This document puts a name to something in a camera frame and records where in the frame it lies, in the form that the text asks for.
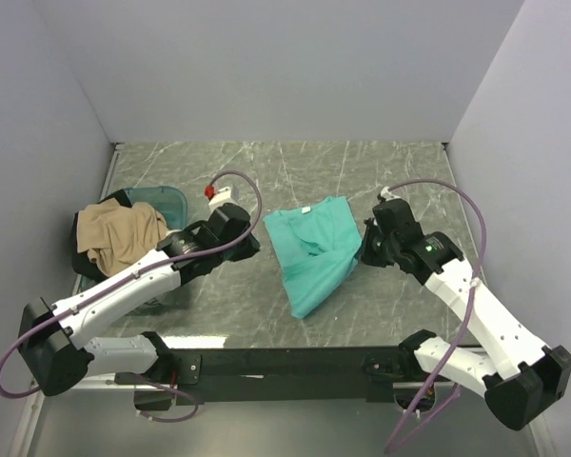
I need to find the teal t-shirt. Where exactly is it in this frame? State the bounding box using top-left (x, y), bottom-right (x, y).
top-left (264, 196), bottom-right (362, 319)

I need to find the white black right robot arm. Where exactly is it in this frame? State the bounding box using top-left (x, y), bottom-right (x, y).
top-left (360, 194), bottom-right (571, 430)

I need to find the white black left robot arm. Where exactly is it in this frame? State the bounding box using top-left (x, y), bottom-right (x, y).
top-left (18, 203), bottom-right (260, 396)

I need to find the teal plastic laundry bin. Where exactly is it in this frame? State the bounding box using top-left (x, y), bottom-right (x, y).
top-left (69, 186), bottom-right (187, 315)

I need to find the beige t-shirt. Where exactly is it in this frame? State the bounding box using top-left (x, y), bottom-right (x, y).
top-left (75, 198), bottom-right (168, 277)

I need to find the black t-shirt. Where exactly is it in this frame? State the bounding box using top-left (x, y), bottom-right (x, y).
top-left (69, 189), bottom-right (137, 282)

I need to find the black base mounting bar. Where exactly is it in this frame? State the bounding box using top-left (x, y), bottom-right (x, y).
top-left (150, 347), bottom-right (427, 404)

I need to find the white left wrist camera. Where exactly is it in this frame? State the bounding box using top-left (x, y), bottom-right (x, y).
top-left (205, 185), bottom-right (239, 212)

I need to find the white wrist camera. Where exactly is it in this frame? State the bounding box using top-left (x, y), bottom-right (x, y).
top-left (379, 187), bottom-right (397, 201)
top-left (205, 185), bottom-right (239, 212)

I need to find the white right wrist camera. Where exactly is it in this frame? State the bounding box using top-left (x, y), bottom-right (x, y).
top-left (379, 187), bottom-right (397, 201)

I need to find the aluminium frame rail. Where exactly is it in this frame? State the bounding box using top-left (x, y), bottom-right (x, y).
top-left (9, 345), bottom-right (553, 457)

